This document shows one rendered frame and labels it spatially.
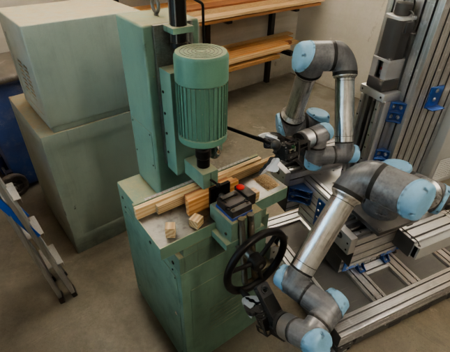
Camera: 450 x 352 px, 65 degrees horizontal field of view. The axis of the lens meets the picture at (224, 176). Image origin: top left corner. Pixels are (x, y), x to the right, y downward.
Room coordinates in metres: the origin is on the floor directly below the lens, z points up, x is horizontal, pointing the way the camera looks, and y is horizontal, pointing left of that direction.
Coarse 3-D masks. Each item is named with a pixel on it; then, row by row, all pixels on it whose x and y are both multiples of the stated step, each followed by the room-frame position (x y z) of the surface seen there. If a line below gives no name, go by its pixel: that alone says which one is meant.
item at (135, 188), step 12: (132, 180) 1.33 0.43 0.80; (144, 180) 1.34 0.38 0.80; (120, 192) 1.30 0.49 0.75; (132, 192) 1.25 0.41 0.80; (144, 192) 1.25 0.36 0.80; (264, 216) 1.11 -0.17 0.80; (264, 228) 1.12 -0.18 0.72; (204, 252) 0.93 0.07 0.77; (216, 252) 0.96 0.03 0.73; (180, 264) 0.87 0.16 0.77; (192, 264) 0.89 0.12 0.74
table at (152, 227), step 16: (256, 176) 1.25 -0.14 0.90; (272, 176) 1.25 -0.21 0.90; (272, 192) 1.14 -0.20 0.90; (176, 208) 1.03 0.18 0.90; (208, 208) 1.03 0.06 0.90; (144, 224) 0.94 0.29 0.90; (160, 224) 0.94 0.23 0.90; (176, 224) 0.94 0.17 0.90; (208, 224) 0.95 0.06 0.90; (160, 240) 0.86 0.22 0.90; (176, 240) 0.86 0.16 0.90; (192, 240) 0.90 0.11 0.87; (224, 240) 0.90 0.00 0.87; (160, 256) 0.82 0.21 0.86
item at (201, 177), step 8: (184, 160) 1.17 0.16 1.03; (192, 160) 1.16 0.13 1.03; (192, 168) 1.13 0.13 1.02; (200, 168) 1.11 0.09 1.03; (208, 168) 1.11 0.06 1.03; (216, 168) 1.11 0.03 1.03; (192, 176) 1.13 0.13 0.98; (200, 176) 1.08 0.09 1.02; (208, 176) 1.08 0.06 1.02; (216, 176) 1.10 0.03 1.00; (200, 184) 1.08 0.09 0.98; (208, 184) 1.08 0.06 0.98
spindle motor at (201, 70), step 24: (192, 48) 1.15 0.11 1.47; (216, 48) 1.15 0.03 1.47; (192, 72) 1.04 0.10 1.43; (216, 72) 1.05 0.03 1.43; (192, 96) 1.05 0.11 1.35; (216, 96) 1.06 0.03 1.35; (192, 120) 1.05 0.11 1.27; (216, 120) 1.06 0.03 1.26; (192, 144) 1.04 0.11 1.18; (216, 144) 1.06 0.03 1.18
